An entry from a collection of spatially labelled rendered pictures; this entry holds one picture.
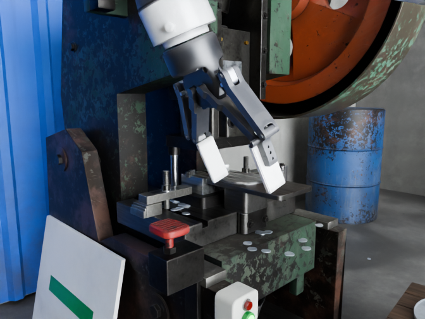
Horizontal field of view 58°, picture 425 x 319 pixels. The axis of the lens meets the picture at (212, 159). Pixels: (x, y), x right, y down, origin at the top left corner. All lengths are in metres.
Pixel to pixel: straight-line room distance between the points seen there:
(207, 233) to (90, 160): 0.44
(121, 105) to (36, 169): 1.01
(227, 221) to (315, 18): 0.71
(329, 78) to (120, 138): 0.65
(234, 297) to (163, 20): 0.52
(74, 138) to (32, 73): 0.86
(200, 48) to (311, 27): 0.88
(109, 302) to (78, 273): 0.19
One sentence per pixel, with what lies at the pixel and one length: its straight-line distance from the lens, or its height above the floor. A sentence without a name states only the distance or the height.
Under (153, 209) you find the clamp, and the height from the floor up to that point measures 0.72.
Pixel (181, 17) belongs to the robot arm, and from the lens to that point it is 0.49.
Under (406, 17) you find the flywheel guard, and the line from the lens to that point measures 1.20.
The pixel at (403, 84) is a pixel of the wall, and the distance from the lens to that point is 4.32.
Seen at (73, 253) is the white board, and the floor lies 0.53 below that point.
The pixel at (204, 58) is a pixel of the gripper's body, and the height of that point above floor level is 1.05.
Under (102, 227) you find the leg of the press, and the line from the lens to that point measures 1.18.
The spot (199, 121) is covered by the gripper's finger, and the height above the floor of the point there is 0.97.
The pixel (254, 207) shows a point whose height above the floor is 0.72.
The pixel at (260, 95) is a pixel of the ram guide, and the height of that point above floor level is 1.00.
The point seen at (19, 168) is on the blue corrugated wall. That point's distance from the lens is 2.04.
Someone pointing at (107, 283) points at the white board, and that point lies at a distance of 1.11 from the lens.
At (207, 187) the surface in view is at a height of 0.75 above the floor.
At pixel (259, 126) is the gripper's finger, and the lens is 0.45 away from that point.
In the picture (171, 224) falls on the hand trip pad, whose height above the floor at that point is 0.76.
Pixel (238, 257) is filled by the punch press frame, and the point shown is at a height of 0.64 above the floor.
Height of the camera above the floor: 1.01
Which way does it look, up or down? 10 degrees down
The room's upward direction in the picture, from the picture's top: straight up
